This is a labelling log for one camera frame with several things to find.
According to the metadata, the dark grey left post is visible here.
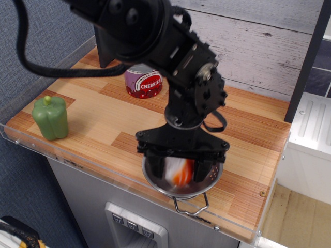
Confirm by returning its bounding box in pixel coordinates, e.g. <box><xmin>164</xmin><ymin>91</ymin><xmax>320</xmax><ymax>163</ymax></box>
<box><xmin>94</xmin><ymin>26</ymin><xmax>115</xmax><ymax>68</ymax></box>

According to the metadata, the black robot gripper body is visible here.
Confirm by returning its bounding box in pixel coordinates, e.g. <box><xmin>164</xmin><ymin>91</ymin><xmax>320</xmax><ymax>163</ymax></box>
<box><xmin>136</xmin><ymin>124</ymin><xmax>230</xmax><ymax>162</ymax></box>

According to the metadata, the white toy sink unit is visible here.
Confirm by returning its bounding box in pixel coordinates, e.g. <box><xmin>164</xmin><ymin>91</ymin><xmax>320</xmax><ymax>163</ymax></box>
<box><xmin>276</xmin><ymin>92</ymin><xmax>330</xmax><ymax>204</ymax></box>

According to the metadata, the grey toy fridge cabinet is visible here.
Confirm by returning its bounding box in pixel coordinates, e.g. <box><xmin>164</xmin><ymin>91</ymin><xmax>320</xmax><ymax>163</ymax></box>
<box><xmin>48</xmin><ymin>159</ymin><xmax>239</xmax><ymax>247</ymax></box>

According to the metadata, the stainless steel colander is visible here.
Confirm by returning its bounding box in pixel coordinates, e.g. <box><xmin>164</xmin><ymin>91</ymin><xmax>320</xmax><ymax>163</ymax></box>
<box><xmin>142</xmin><ymin>156</ymin><xmax>223</xmax><ymax>216</ymax></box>

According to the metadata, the dark grey post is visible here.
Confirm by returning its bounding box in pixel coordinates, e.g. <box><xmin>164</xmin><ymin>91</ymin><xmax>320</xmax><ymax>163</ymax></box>
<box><xmin>94</xmin><ymin>26</ymin><xmax>115</xmax><ymax>68</ymax></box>
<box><xmin>284</xmin><ymin>0</ymin><xmax>330</xmax><ymax>123</ymax></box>

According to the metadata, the orange white apple slice toy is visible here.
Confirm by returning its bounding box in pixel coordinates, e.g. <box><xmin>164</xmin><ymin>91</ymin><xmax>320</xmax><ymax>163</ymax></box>
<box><xmin>165</xmin><ymin>157</ymin><xmax>194</xmax><ymax>188</ymax></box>

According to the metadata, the yellow orange object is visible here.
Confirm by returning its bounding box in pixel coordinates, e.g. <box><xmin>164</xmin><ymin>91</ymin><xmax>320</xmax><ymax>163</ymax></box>
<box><xmin>38</xmin><ymin>240</ymin><xmax>48</xmax><ymax>248</ymax></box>

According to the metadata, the dark grey right post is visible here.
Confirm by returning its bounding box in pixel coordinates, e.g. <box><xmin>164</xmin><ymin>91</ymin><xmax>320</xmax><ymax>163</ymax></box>
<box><xmin>284</xmin><ymin>0</ymin><xmax>330</xmax><ymax>123</ymax></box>

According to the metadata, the purple red cherries can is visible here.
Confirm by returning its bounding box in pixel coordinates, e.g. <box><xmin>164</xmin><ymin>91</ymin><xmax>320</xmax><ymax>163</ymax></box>
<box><xmin>124</xmin><ymin>64</ymin><xmax>163</xmax><ymax>99</ymax></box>

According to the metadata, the green toy bell pepper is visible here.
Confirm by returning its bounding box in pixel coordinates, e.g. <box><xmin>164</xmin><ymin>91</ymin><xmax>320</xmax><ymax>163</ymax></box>
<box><xmin>32</xmin><ymin>96</ymin><xmax>69</xmax><ymax>141</ymax></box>

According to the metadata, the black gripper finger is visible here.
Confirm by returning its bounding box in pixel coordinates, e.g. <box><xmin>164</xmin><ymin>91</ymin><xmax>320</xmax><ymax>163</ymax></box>
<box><xmin>146</xmin><ymin>156</ymin><xmax>163</xmax><ymax>179</ymax></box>
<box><xmin>193</xmin><ymin>159</ymin><xmax>217</xmax><ymax>183</ymax></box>

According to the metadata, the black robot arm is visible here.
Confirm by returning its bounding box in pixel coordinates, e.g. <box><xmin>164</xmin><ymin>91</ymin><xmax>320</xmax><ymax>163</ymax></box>
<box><xmin>69</xmin><ymin>1</ymin><xmax>229</xmax><ymax>182</ymax></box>

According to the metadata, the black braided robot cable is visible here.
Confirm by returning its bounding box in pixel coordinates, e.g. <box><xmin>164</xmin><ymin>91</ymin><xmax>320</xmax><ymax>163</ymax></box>
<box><xmin>12</xmin><ymin>0</ymin><xmax>130</xmax><ymax>79</ymax></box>

